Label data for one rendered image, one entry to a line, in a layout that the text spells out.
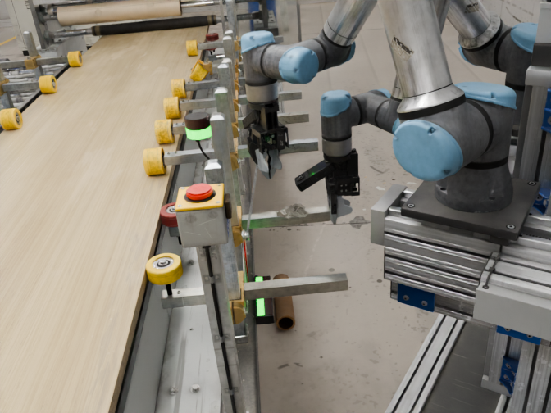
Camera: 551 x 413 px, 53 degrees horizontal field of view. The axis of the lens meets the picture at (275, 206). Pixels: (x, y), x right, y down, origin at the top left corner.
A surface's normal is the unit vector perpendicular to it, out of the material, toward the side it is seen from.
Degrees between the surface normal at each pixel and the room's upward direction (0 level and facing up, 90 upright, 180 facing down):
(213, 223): 90
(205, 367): 0
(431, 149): 97
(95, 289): 0
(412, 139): 97
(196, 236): 90
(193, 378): 0
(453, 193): 72
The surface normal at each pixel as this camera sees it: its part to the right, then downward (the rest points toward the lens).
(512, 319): -0.54, 0.44
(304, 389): -0.08, -0.87
